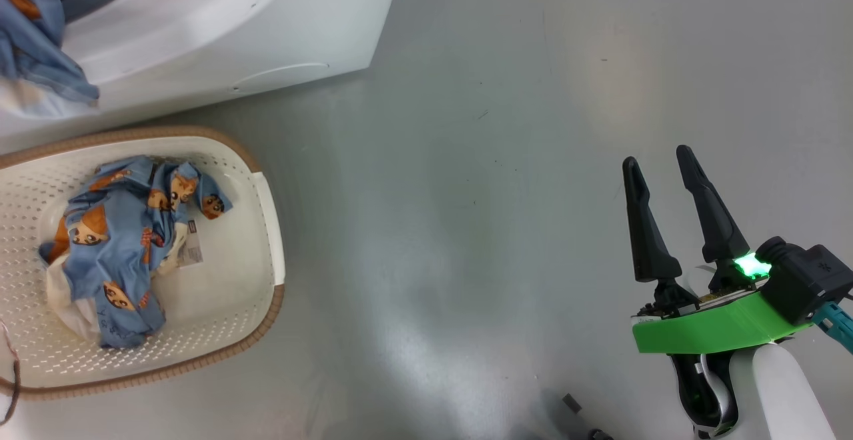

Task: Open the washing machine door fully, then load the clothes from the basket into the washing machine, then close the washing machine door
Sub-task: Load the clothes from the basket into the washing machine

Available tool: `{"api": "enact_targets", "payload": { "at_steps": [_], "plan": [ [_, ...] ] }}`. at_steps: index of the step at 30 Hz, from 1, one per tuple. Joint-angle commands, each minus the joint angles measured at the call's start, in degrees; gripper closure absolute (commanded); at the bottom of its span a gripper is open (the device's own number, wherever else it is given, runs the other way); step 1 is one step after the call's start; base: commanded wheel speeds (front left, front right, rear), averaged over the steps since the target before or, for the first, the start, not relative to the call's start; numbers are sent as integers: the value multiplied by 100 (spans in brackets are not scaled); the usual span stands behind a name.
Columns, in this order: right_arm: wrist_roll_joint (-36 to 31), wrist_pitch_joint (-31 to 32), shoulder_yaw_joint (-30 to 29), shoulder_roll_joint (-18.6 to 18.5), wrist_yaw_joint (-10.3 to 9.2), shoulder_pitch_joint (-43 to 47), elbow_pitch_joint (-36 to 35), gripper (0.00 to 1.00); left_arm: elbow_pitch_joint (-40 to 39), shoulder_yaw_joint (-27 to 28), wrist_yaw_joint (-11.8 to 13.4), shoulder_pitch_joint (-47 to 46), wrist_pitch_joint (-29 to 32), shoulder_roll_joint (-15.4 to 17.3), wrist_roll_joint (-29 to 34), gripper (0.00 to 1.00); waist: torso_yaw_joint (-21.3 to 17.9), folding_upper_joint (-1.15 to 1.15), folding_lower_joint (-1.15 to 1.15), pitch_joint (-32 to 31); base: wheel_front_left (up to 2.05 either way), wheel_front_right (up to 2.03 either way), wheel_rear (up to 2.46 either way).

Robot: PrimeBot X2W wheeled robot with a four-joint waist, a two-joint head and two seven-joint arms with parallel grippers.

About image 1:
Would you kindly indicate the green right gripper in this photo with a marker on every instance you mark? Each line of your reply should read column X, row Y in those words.
column 713, row 330

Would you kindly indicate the blue cartoon print garment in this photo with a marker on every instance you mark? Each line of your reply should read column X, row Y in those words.
column 113, row 253
column 33, row 53

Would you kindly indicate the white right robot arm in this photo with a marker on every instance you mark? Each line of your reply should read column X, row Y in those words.
column 780, row 393

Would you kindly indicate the white front-load washing machine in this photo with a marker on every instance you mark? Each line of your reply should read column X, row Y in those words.
column 233, row 26

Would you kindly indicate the round white filter cover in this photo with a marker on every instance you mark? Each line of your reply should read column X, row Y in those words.
column 280, row 76

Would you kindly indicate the cream perforated laundry basket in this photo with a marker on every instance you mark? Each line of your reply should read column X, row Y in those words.
column 233, row 280

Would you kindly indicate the basket product label sticker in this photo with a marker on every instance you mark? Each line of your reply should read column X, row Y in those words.
column 193, row 246

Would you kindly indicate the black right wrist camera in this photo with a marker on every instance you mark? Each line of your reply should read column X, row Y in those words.
column 806, row 280

